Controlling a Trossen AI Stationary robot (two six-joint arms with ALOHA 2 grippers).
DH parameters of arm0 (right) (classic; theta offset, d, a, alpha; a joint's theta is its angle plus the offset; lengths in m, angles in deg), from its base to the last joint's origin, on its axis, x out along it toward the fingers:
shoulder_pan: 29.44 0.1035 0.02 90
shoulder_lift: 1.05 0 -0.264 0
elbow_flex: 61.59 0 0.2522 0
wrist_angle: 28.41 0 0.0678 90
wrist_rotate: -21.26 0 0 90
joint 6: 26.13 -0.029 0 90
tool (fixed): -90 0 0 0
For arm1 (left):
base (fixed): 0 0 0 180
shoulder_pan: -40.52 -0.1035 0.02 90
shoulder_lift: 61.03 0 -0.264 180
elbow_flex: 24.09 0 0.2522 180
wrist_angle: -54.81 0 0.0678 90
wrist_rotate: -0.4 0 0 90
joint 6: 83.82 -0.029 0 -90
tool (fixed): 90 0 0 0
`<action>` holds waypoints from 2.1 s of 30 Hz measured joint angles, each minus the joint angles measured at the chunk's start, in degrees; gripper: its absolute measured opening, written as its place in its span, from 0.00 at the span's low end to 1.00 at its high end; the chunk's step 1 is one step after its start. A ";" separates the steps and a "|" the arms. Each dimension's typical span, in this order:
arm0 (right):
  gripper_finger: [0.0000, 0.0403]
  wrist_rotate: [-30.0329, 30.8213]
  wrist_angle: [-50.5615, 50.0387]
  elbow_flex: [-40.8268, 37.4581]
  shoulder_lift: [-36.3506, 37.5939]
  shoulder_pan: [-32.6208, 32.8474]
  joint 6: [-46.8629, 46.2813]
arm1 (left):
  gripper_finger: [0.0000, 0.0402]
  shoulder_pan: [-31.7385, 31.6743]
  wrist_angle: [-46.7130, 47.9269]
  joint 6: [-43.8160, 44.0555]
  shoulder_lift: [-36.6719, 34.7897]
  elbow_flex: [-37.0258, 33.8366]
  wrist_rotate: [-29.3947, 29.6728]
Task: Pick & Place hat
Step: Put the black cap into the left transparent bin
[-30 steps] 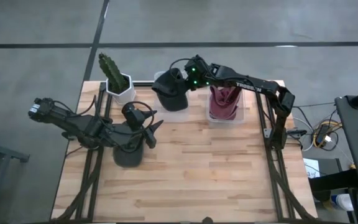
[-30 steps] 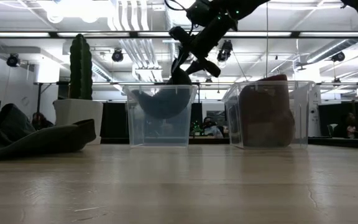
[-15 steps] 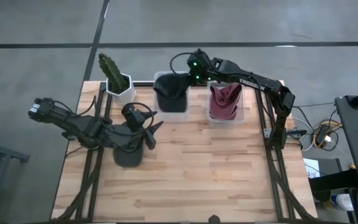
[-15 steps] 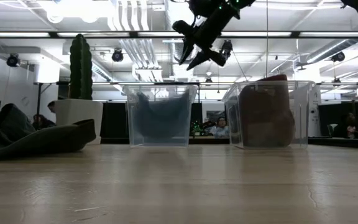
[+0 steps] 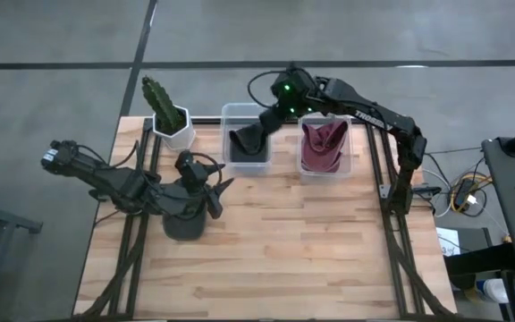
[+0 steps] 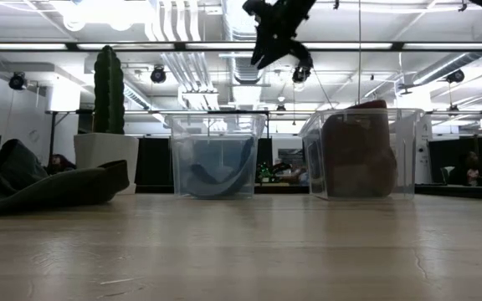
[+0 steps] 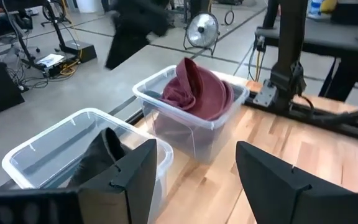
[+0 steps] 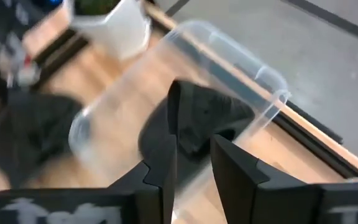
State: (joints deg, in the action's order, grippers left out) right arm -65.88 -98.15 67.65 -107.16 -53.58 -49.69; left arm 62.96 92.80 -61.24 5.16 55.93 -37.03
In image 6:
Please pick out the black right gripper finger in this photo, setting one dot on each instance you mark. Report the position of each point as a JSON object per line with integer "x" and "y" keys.
{"x": 285, "y": 49}
{"x": 262, "y": 46}

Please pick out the maroon cap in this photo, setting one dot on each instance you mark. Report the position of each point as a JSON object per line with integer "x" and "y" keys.
{"x": 370, "y": 180}
{"x": 350, "y": 134}

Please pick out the clear plastic bin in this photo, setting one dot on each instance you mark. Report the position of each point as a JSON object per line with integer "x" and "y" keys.
{"x": 408, "y": 159}
{"x": 216, "y": 125}

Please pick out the black ceiling spotlight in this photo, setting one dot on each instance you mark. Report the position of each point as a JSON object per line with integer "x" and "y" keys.
{"x": 17, "y": 80}
{"x": 158, "y": 75}
{"x": 455, "y": 76}

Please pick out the black overhead beam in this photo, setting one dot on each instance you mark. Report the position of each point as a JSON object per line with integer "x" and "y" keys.
{"x": 140, "y": 47}

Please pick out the green cactus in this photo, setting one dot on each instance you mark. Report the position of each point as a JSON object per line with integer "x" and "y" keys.
{"x": 109, "y": 92}

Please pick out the white hexagonal plant pot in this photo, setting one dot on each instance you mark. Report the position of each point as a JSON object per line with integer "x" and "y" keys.
{"x": 107, "y": 163}

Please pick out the person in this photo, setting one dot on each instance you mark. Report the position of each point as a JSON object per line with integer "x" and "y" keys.
{"x": 469, "y": 169}
{"x": 59, "y": 164}

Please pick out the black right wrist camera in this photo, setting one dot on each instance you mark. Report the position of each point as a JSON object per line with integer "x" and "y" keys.
{"x": 301, "y": 72}

